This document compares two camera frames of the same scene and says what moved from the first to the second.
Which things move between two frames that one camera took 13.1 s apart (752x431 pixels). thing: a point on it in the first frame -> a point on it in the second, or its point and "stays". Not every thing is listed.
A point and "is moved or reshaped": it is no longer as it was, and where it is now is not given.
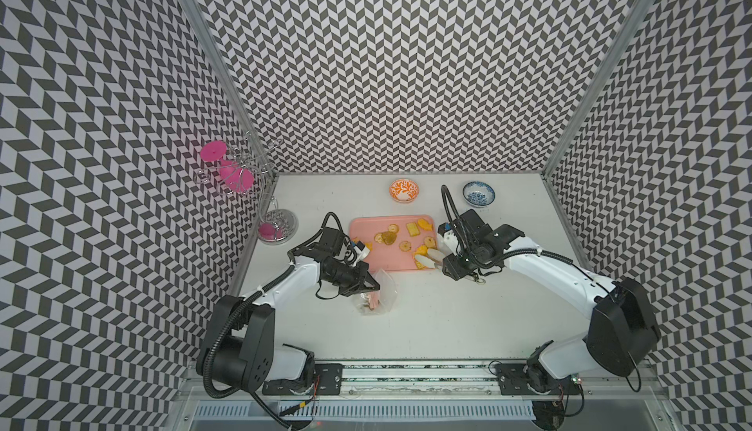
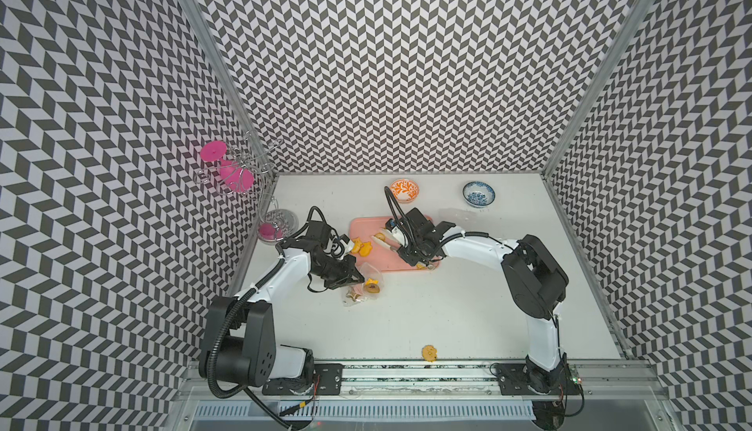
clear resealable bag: (378, 302) is moved or reshaped
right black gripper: (456, 269) -> (404, 254)
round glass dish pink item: (278, 227) stays
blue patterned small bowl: (478, 194) stays
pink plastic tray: (395, 240) stays
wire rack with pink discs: (241, 168) stays
